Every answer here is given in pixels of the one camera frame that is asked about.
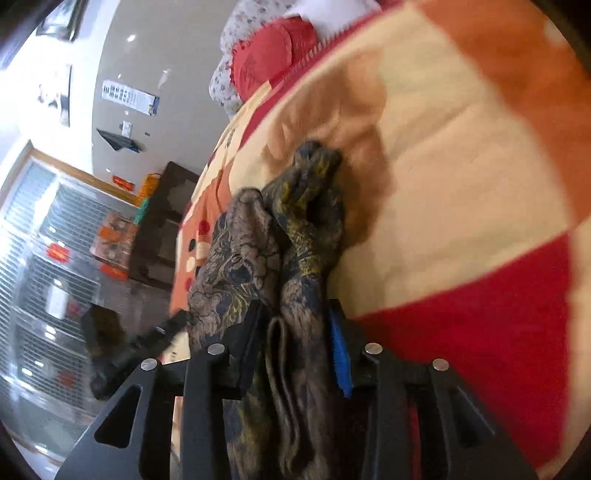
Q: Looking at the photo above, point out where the red orange cream patchwork blanket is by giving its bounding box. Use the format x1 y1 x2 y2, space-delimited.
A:
168 0 580 480

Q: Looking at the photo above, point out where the dark wooden side table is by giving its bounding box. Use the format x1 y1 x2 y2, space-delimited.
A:
128 161 200 291

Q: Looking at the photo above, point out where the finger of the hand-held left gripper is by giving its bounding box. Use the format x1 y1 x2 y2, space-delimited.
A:
124 309 195 363

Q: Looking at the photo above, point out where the plain red heart pillow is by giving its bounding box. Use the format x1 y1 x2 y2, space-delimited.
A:
230 17 319 100

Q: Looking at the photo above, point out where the wall calendar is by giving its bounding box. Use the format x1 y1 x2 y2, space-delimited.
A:
102 79 160 116

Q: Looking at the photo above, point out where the dark hanging cloth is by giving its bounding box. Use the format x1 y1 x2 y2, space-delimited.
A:
96 129 141 153

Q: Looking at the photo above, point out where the white pillow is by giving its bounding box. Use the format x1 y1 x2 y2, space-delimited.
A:
295 0 384 35

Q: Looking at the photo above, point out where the glass door with wooden frame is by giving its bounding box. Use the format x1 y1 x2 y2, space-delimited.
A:
0 141 139 457

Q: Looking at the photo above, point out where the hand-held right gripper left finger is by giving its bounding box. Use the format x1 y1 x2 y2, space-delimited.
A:
55 300 271 480

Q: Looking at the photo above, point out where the orange printed gift box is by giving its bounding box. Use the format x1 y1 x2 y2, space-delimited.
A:
90 210 139 280

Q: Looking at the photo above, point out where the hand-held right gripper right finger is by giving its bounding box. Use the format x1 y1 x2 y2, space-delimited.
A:
325 299 539 480

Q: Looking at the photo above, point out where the floral upholstered bed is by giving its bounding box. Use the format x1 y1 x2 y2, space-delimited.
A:
209 0 301 121

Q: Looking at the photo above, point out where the dark floral short-sleeved shirt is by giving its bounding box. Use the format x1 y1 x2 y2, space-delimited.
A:
187 140 347 480

